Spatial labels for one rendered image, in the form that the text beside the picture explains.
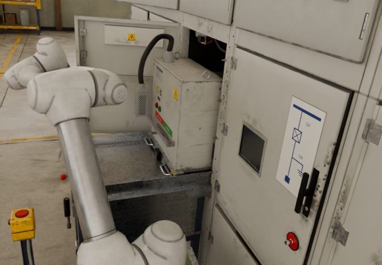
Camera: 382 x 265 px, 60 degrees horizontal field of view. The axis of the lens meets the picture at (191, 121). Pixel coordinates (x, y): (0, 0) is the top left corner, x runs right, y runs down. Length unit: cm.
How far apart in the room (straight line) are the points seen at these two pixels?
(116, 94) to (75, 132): 19
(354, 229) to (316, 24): 56
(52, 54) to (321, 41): 118
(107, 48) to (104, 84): 99
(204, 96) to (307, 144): 68
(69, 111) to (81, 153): 14
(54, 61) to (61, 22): 1102
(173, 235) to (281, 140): 47
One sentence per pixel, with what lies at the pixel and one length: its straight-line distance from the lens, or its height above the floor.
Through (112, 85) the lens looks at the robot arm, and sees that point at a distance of 116.
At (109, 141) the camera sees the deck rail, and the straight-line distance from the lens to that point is 212.
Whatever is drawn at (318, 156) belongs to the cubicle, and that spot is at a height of 137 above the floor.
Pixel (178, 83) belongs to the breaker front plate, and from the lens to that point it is 157.
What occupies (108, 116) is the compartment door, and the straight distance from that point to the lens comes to 227.
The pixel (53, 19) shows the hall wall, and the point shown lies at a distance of 1270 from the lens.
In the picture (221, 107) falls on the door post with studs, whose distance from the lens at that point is 157.
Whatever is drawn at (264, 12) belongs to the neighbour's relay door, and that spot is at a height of 173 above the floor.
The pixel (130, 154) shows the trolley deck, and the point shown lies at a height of 85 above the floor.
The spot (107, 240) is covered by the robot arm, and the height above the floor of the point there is 108.
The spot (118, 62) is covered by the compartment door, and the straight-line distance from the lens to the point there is 216.
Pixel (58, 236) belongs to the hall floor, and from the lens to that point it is 279.
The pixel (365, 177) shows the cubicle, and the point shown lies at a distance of 92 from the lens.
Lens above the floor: 179
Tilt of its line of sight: 22 degrees down
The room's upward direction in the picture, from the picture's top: 5 degrees clockwise
